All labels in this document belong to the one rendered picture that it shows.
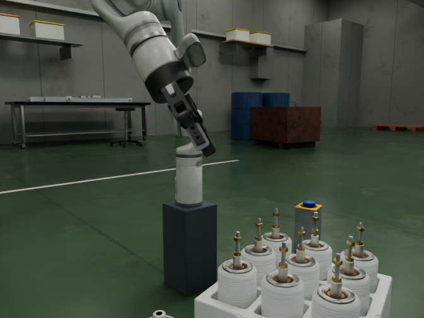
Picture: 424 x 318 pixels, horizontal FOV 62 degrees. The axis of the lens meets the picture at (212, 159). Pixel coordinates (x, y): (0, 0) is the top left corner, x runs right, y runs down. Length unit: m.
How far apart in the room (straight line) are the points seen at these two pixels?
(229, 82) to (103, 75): 3.49
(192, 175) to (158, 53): 0.68
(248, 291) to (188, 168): 0.48
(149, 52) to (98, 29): 7.20
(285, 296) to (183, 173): 0.56
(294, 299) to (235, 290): 0.14
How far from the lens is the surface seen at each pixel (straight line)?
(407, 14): 12.31
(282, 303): 0.84
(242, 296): 0.89
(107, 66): 7.75
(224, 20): 9.76
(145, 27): 0.61
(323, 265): 1.05
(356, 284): 0.90
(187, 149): 1.18
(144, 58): 0.59
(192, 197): 1.22
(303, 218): 1.21
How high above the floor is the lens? 0.64
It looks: 8 degrees down
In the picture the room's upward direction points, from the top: straight up
